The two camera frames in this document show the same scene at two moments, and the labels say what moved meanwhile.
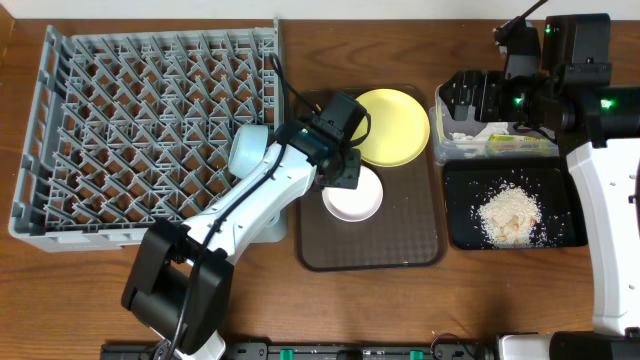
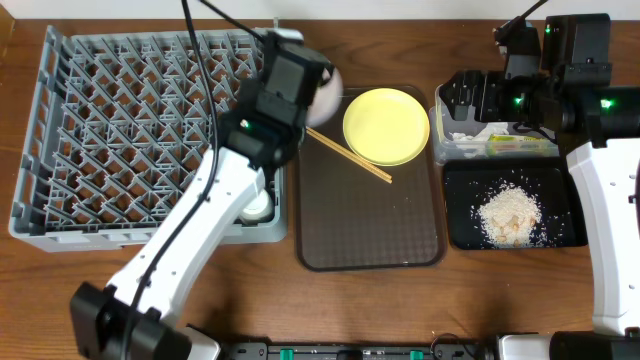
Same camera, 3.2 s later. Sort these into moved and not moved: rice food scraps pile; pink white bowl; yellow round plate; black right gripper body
Moved: pink white bowl
Not moved: yellow round plate; black right gripper body; rice food scraps pile
